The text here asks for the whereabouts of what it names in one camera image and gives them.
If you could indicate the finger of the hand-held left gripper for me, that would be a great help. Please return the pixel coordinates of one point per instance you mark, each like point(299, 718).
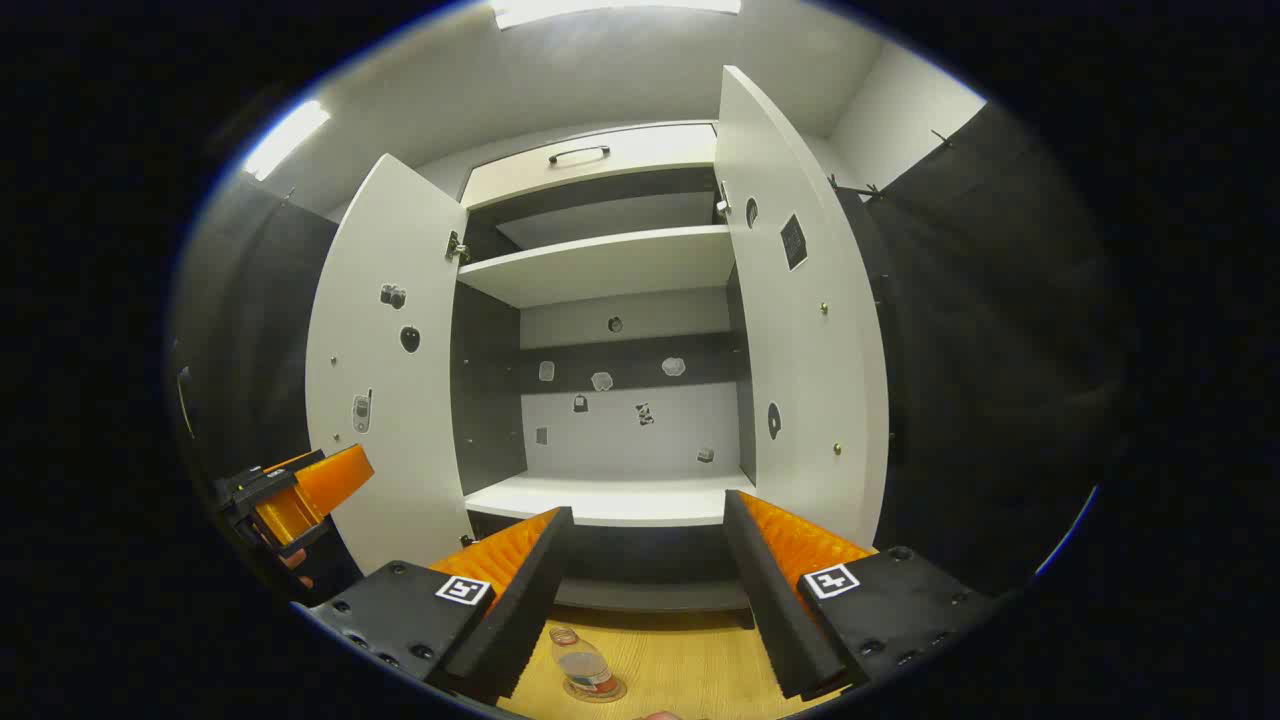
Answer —
point(285, 518)
point(335, 478)

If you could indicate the small white cabinet flap door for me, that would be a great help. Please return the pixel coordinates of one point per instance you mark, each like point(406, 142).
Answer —
point(650, 150)

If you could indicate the white cabinet door phone sticker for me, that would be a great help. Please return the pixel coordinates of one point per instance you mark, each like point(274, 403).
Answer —
point(420, 480)

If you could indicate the long ceiling light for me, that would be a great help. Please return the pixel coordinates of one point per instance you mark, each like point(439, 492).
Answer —
point(285, 138)

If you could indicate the white and grey cabinet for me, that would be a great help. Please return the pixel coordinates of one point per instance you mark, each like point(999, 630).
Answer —
point(620, 430)

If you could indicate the clear plastic water bottle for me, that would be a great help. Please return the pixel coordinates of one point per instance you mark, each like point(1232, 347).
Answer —
point(580, 662)

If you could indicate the white cabinet shelf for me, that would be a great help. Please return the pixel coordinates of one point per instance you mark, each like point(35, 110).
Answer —
point(600, 265)

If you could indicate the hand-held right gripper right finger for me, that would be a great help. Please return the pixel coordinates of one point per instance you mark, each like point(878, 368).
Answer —
point(775, 610)

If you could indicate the white cabinet door cat sticker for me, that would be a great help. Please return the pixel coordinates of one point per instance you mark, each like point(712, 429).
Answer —
point(800, 350)

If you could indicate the black backdrop cloth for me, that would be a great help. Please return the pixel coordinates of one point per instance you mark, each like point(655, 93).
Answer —
point(1000, 350)

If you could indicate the wide ceiling light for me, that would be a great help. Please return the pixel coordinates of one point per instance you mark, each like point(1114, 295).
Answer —
point(600, 8)

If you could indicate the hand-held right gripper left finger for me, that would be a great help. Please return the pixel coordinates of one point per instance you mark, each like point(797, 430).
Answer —
point(530, 600)

